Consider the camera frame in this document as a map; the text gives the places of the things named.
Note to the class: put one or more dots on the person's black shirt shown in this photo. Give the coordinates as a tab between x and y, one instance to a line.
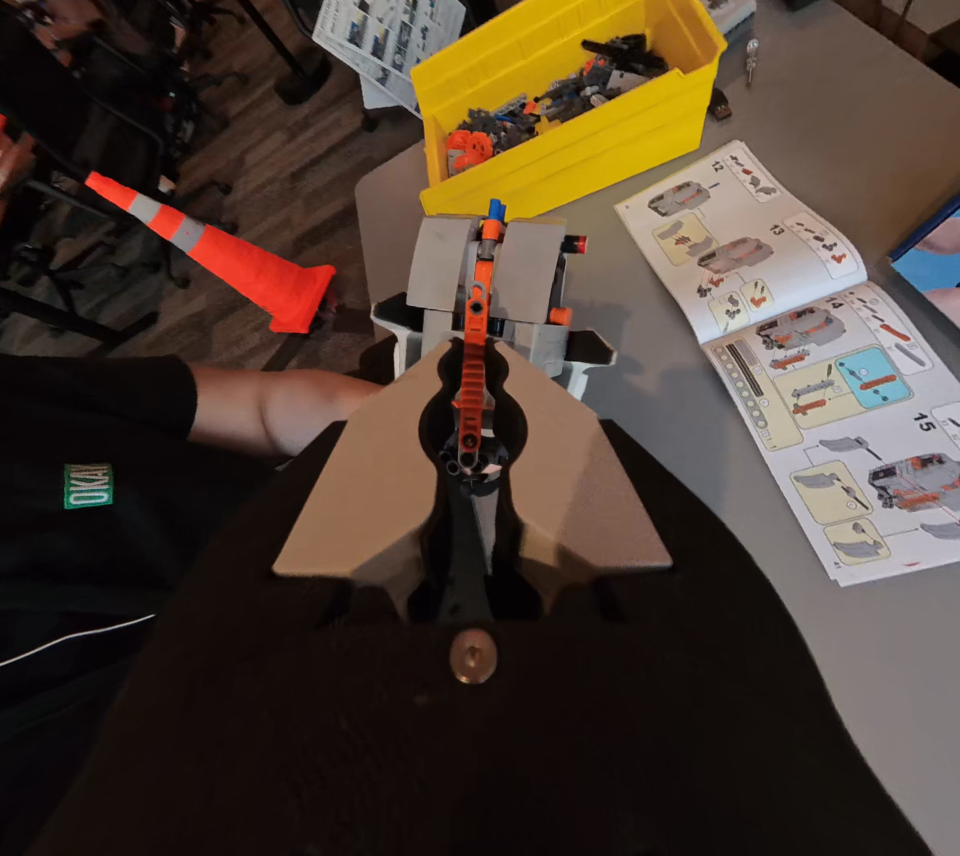
75	571

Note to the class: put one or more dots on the orange traffic cone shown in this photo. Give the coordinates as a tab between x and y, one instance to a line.
247	271

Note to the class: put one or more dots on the yellow plastic bin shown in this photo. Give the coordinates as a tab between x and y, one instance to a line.
570	173

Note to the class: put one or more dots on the small black usb dongle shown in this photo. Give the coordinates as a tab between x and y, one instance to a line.
721	106

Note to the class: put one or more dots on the black floor stand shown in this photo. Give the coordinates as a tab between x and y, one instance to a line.
304	83

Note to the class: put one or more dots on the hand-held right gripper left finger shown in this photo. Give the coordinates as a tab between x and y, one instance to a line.
360	496

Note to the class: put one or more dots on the open instruction booklet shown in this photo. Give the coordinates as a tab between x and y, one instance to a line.
825	421

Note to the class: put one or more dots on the large blue toy box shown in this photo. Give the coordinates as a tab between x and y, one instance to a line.
934	256

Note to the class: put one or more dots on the pile of building block pieces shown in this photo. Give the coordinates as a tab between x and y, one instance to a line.
525	113

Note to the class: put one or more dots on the person's left forearm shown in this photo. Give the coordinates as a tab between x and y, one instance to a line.
285	413

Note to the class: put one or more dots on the grey building block vehicle model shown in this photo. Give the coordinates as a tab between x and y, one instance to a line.
442	263

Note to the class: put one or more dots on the black office chair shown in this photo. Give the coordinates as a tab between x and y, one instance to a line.
97	128

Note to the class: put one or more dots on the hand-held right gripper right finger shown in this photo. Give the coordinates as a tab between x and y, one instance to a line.
585	496

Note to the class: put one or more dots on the grey desk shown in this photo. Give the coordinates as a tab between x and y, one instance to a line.
825	121

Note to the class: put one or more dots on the orange toothed rack piece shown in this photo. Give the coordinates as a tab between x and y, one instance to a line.
472	361

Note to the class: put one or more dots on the hanging printed instruction sheets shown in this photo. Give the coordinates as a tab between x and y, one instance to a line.
390	16

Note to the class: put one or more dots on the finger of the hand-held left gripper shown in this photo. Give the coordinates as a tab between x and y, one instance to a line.
579	376
405	346

